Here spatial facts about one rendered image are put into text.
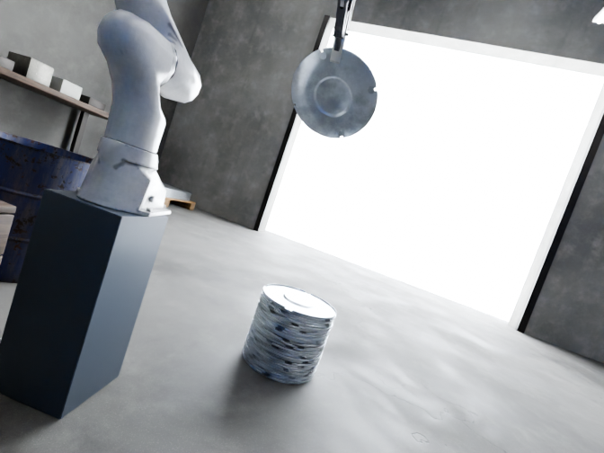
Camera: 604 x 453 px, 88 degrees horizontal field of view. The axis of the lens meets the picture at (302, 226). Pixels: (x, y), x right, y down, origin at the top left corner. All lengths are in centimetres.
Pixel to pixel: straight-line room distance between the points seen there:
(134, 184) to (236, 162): 433
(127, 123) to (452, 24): 482
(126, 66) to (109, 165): 20
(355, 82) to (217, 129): 441
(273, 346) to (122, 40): 92
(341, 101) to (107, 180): 72
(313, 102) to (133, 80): 58
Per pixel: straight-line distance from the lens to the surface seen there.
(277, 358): 114
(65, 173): 139
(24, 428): 91
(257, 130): 505
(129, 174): 78
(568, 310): 494
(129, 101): 78
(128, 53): 75
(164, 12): 89
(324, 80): 110
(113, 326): 88
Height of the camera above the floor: 59
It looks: 4 degrees down
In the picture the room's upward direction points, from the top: 19 degrees clockwise
